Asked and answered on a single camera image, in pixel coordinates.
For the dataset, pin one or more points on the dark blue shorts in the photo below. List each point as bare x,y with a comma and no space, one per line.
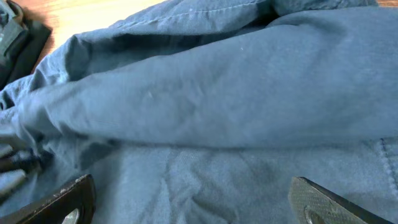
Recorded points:
204,111

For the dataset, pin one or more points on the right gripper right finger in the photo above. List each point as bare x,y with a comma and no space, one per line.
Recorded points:
313,204

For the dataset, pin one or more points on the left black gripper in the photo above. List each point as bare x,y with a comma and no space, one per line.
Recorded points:
18,162

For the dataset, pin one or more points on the folded black garment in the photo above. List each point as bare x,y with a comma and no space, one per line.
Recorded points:
22,41

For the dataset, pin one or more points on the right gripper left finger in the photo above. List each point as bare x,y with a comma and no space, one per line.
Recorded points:
74,201

